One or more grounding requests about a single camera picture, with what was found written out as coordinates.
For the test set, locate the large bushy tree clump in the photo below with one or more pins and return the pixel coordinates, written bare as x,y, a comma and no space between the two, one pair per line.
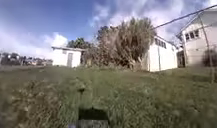
124,45

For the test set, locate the dark green trees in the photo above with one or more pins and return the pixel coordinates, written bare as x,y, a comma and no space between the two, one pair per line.
78,43

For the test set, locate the green grass field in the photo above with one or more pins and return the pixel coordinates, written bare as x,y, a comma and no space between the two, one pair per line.
136,96

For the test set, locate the small white shed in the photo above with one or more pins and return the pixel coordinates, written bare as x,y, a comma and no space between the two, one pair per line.
64,57

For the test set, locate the white building with windows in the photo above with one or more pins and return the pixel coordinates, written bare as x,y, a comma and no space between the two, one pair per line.
161,55

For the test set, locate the robot's own part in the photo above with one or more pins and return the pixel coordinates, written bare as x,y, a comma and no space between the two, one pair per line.
89,122

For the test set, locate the row of distant buildings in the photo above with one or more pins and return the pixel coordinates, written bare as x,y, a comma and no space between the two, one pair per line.
19,59

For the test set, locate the pale two-storey house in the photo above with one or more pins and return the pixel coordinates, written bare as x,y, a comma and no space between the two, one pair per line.
200,38

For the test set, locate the thin pole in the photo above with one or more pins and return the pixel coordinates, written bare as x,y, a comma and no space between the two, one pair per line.
206,43

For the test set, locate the dark round bush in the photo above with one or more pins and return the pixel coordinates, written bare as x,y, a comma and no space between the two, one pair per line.
211,58

